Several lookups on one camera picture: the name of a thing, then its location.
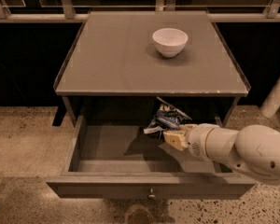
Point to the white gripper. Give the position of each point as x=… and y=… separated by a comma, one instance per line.
x=196, y=139

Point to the metal glass railing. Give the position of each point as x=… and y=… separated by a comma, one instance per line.
x=78, y=10

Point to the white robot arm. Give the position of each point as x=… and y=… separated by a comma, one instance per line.
x=253, y=151

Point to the open grey top drawer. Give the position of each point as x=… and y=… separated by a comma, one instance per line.
x=120, y=162

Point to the blue potato chip bag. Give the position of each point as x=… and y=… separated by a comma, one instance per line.
x=167, y=118

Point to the white ceramic bowl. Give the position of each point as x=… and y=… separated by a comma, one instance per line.
x=169, y=41

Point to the grey wooden cabinet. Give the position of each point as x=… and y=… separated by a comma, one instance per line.
x=116, y=74

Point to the metal drawer knob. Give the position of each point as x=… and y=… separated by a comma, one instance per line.
x=151, y=194

